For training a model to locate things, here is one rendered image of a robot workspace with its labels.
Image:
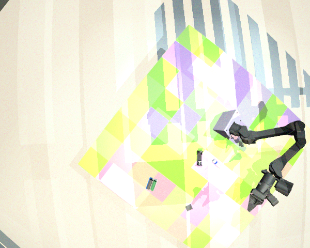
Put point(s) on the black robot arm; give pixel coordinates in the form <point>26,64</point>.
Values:
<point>295,128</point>

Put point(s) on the grey cylindrical battery with blue band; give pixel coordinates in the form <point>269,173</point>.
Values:
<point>216,163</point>

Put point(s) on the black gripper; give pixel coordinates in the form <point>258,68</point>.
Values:
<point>257,197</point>

